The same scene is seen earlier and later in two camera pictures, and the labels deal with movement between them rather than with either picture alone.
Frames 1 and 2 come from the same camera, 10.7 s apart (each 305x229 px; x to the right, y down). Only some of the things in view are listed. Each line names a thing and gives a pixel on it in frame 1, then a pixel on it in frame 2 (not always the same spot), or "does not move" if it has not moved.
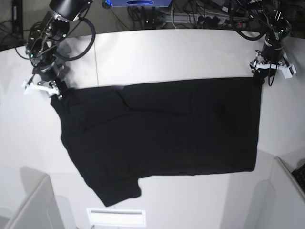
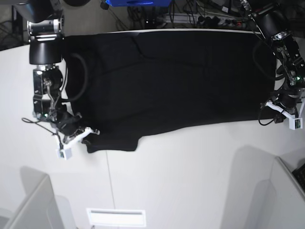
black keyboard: x=299 y=173 does not move
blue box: x=137 y=3 does not move
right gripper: x=272 y=52 to x=285 y=101
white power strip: x=201 y=19 does not move
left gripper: x=54 y=73 to x=68 y=125
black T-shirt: x=118 y=134 to x=117 y=83
